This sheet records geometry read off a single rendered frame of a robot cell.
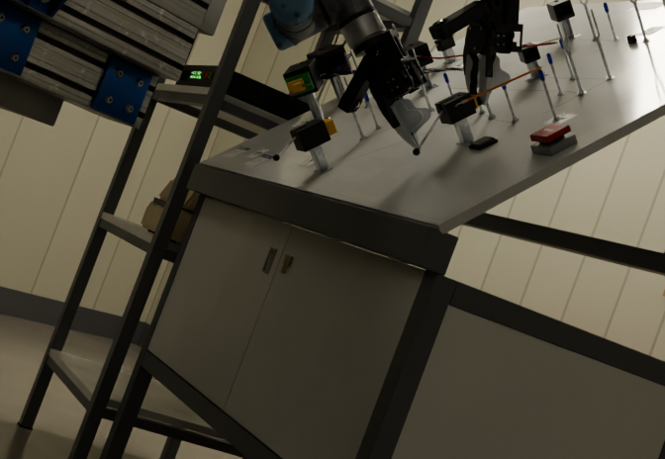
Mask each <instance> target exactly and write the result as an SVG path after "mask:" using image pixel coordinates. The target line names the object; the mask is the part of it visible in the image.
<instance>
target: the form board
mask: <svg viewBox="0 0 665 459"><path fill-rule="evenodd" d="M607 4H608V8H609V14H610V17H611V20H612V23H613V27H614V30H615V33H616V37H617V38H618V39H619V40H618V41H616V42H613V40H614V35H613V32H612V28H611V25H610V22H609V19H608V15H607V13H606V11H605V8H604V3H591V4H587V7H588V10H589V14H590V17H591V20H592V23H593V27H594V30H595V33H596V36H598V33H597V30H596V26H595V23H594V20H593V17H592V13H591V9H593V12H594V16H595V19H596V22H597V25H598V29H599V32H600V42H601V45H602V48H603V52H604V55H605V58H606V61H607V65H608V68H609V71H610V75H611V76H614V77H615V78H614V79H612V80H608V81H606V78H607V72H606V69H605V66H604V63H603V59H602V56H601V53H600V50H599V46H598V43H597V41H594V42H592V39H593V37H594V36H593V33H592V30H591V27H590V24H589V20H588V17H587V14H586V10H585V7H584V5H583V4H575V5H572V7H573V10H574V13H575V16H574V17H572V18H569V20H570V23H571V27H572V30H573V33H574V35H575V34H579V35H581V36H579V37H577V38H574V39H572V40H569V43H570V46H571V55H572V58H573V61H574V64H575V68H576V71H577V74H578V77H579V80H580V83H581V87H582V90H584V91H586V92H587V93H586V94H584V95H581V96H578V95H577V94H578V93H579V88H578V85H577V82H576V79H574V80H570V77H571V74H570V71H569V68H568V64H567V61H566V58H565V55H564V52H563V49H562V48H561V45H560V42H558V41H559V40H560V39H559V40H555V41H552V42H558V44H555V45H547V46H538V47H537V48H538V51H539V54H540V59H539V60H538V61H537V63H538V65H539V66H542V68H541V70H542V71H543V72H545V73H548V75H546V76H544V78H545V83H546V87H547V90H548V93H549V96H550V99H551V102H552V105H553V108H554V111H555V114H556V116H558V115H560V114H563V113H568V114H576V115H578V116H576V117H574V118H572V119H570V120H568V121H566V122H564V123H562V124H560V125H569V126H570V129H571V132H569V133H568V134H573V135H575V136H576V139H577V143H575V144H573V145H571V146H570V147H568V148H566V149H564V150H562V151H560V152H558V153H556V154H555V155H553V156H549V155H541V154H534V153H532V150H531V147H530V146H531V145H532V144H534V143H536V142H537V141H531V139H530V135H531V134H533V133H535V132H537V131H539V130H541V129H543V128H545V127H547V126H549V125H545V124H543V123H544V122H546V121H548V120H550V119H552V118H554V117H553V114H552V111H551V108H550V105H549V102H548V99H547V96H546V93H545V90H544V87H543V84H542V81H541V80H540V78H538V79H536V80H533V81H531V82H528V83H527V82H525V80H526V79H529V78H530V76H529V74H528V75H525V76H523V77H521V78H519V79H516V80H514V81H512V82H510V83H509V84H508V85H506V86H507V92H508V95H509V98H510V101H511V104H512V107H513V110H514V113H515V116H516V117H517V119H519V120H518V121H517V122H513V123H512V120H513V115H512V112H511V109H510V106H509V103H508V100H507V97H506V94H505V92H504V90H503V88H502V86H501V87H498V88H496V89H494V90H492V93H491V94H490V97H489V100H488V103H489V105H490V108H491V111H492V114H493V115H494V116H497V117H496V118H495V119H492V120H488V118H489V116H490V115H489V112H488V109H487V106H486V105H483V104H482V105H481V106H482V109H483V110H484V111H486V113H484V114H482V115H479V113H480V112H479V111H480V108H478V109H476V112H477V113H476V114H474V115H471V116H469V117H467V121H468V124H469V127H470V130H471V133H472V135H473V137H474V139H479V138H482V137H492V138H496V139H497V140H498V142H496V143H494V144H492V145H490V146H488V147H486V148H484V149H482V150H477V149H471V148H469V146H467V145H461V144H456V143H457V142H459V138H458V135H457V132H456V129H455V126H454V125H449V124H442V123H441V121H440V119H439V120H438V121H437V123H436V125H435V126H434V128H433V129H432V131H431V132H430V134H429V136H428V137H427V139H426V141H425V142H424V144H423V145H422V147H421V150H420V152H421V153H420V154H419V155H413V150H414V149H415V148H414V147H412V146H411V145H409V144H408V143H406V142H405V141H404V140H403V139H402V138H401V137H400V136H399V135H398V134H397V132H396V131H395V130H394V129H393V128H392V127H391V125H390V124H389V123H388V121H387V120H386V119H385V117H384V116H383V114H382V113H381V111H380V109H379V108H378V105H377V103H376V101H375V99H374V98H373V97H371V98H369V102H370V105H371V107H372V110H373V113H374V115H375V118H376V121H377V124H378V126H380V127H381V129H380V130H376V131H375V129H376V125H375V122H374V120H373V117H372V114H371V111H370V109H369V108H367V109H364V108H365V105H366V104H365V101H362V103H361V105H360V107H359V109H358V110H357V111H356V112H355V114H356V117H357V120H358V122H359V125H360V127H361V129H362V132H363V135H364V136H366V137H367V139H365V140H360V138H361V135H360V132H359V130H358V127H357V124H356V122H355V120H354V117H353V114H352V113H346V112H345V111H343V110H341V109H340V108H336V107H335V106H337V105H338V100H337V98H335V99H332V100H330V101H328V102H326V103H325V104H323V105H321V106H320V107H321V109H322V112H323V115H324V117H325V118H327V117H330V119H331V120H333V122H334V125H335V127H336V130H337V133H335V134H333V135H331V136H330V137H331V140H329V141H327V142H325V143H323V144H321V147H322V149H323V152H324V154H325V156H327V157H326V160H327V162H328V165H329V167H332V169H331V170H329V171H327V172H325V173H321V172H316V171H314V170H315V169H317V168H316V165H315V163H314V164H312V165H310V166H306V165H301V164H300V163H302V162H304V161H306V160H308V159H310V158H312V156H311V153H310V151H307V152H305V151H300V150H297V149H296V146H295V144H294V142H292V143H291V144H290V145H289V146H288V147H287V148H286V149H285V150H284V152H283V153H282V154H281V155H280V159H279V160H278V161H275V160H273V158H271V159H269V160H267V161H265V162H262V163H260V164H258V165H256V166H254V167H249V166H245V165H243V164H244V163H246V162H248V161H250V160H252V159H253V158H248V157H246V156H248V155H250V154H252V153H254V152H256V151H258V150H260V149H262V148H266V149H270V150H268V151H266V152H264V153H262V154H269V155H274V154H278V153H279V152H280V151H281V150H282V149H283V148H284V147H285V146H286V145H287V144H288V142H289V141H290V140H291V139H292V137H291V134H290V131H291V130H294V129H296V127H291V126H293V125H295V124H297V123H299V122H301V121H304V120H306V119H313V118H314V117H313V115H312V112H311V110H310V111H308V112H306V113H304V114H302V115H300V116H298V117H296V118H293V119H291V120H289V121H287V122H285V123H283V124H281V125H279V126H277V127H275V128H272V129H270V130H268V131H266V132H264V133H262V134H260V135H258V136H256V137H254V138H250V139H248V140H246V141H244V142H242V143H240V144H238V145H236V146H233V147H231V148H229V149H227V150H225V151H223V152H221V153H219V154H217V155H215V156H212V157H210V158H208V159H206V160H204V161H202V162H200V165H204V166H208V167H211V168H215V169H219V170H223V171H226V172H230V173H233V174H237V175H240V176H244V177H248V178H252V179H255V180H259V181H263V182H267V183H270V184H274V185H278V186H282V187H285V188H289V189H293V190H297V191H300V192H304V193H308V194H312V195H315V196H319V197H323V198H327V199H330V200H334V201H338V202H342V203H345V204H348V205H352V206H356V207H359V208H363V209H367V210H371V211H374V212H378V213H382V214H386V215H389V216H393V217H397V218H401V219H404V220H408V221H412V222H416V223H419V224H423V225H427V226H431V227H434V228H436V229H439V230H440V231H441V233H447V232H449V231H451V230H453V229H455V228H457V227H459V226H461V225H463V224H464V223H466V222H468V221H470V220H472V219H474V218H476V217H477V216H479V215H481V214H483V213H485V212H487V211H488V210H490V209H492V208H494V207H496V206H498V205H500V204H501V203H503V202H505V201H507V200H509V199H511V198H513V197H514V196H515V195H517V194H519V193H521V192H523V191H525V190H526V189H528V188H530V187H532V186H534V185H536V184H538V183H539V182H541V181H543V180H545V179H547V178H549V177H550V176H552V175H554V174H556V173H558V172H560V171H562V170H563V169H565V168H567V167H569V166H571V165H573V164H575V163H576V162H578V161H580V160H582V159H584V158H586V157H588V156H589V155H591V154H593V153H595V152H597V151H599V150H601V149H602V148H604V147H606V146H608V145H610V144H612V143H613V142H615V141H617V140H619V139H621V138H624V137H625V136H627V135H629V134H631V133H633V132H635V131H637V130H638V129H640V128H642V127H644V126H646V125H648V124H650V123H651V122H653V121H655V120H657V119H659V118H661V117H663V116H664V115H665V28H663V29H662V30H660V31H658V32H656V33H654V34H652V35H650V36H646V37H647V38H649V39H650V41H648V42H645V43H642V39H643V36H635V37H636V39H637V42H636V43H634V44H629V43H628V41H627V36H629V35H637V34H639V33H641V29H640V25H639V22H638V18H637V15H636V12H635V10H632V11H626V10H628V9H630V8H632V7H634V5H633V3H631V2H630V1H623V2H607ZM638 11H639V14H640V18H641V21H642V25H643V28H644V31H645V30H647V29H649V28H651V27H662V26H665V9H664V5H662V6H660V7H658V8H656V9H650V10H638ZM519 24H523V29H522V44H523V45H525V44H527V43H539V42H547V41H551V40H554V39H558V38H560V35H559V32H558V29H557V26H556V24H558V25H559V23H558V22H555V21H552V20H551V19H550V16H549V13H548V9H547V6H543V7H527V8H524V9H522V10H520V11H519ZM559 28H560V25H559ZM560 31H561V28H560ZM552 42H549V43H552ZM548 53H550V54H551V58H552V61H553V66H554V70H555V73H556V76H557V79H558V82H559V85H560V88H561V91H563V92H564V93H565V94H564V95H562V96H557V95H558V92H559V91H558V88H557V84H556V81H555V78H554V75H553V72H552V69H551V66H550V64H549V62H548V59H547V56H546V55H547V54H548ZM496 55H497V56H498V57H499V59H500V66H501V69H502V70H504V71H506V72H507V73H509V74H510V77H511V79H513V78H515V77H517V76H520V75H522V74H524V73H526V72H528V70H527V67H526V64H525V63H523V62H521V61H520V58H519V55H518V53H517V52H511V53H496ZM444 72H445V73H446V74H447V77H448V79H449V85H450V87H451V90H452V93H453V95H454V94H456V93H458V92H464V93H468V90H467V86H466V82H465V75H464V71H459V70H450V71H441V72H435V73H429V74H428V75H429V78H430V80H431V83H432V85H433V84H437V85H438V86H437V87H434V88H432V89H429V90H428V91H426V92H427V97H428V99H429V102H430V105H431V107H432V108H434V109H435V110H434V111H432V112H430V118H429V119H428V120H427V121H426V122H425V124H424V125H423V126H422V127H421V128H420V129H419V130H418V131H417V135H418V138H419V143H421V142H422V140H423V139H424V137H425V136H426V134H427V133H428V130H429V129H430V127H431V126H432V124H433V123H434V121H435V119H436V118H437V116H438V112H437V109H436V107H435V103H437V102H439V101H441V100H443V99H445V98H448V97H450V96H451V95H450V92H449V89H448V86H447V83H446V82H445V80H444V77H443V73H444ZM240 146H245V147H251V149H250V150H248V151H246V152H243V153H241V154H239V155H237V156H235V157H233V158H227V157H222V155H224V154H226V153H228V152H230V151H232V150H234V149H236V148H238V147H240ZM262 154H260V155H262Z"/></svg>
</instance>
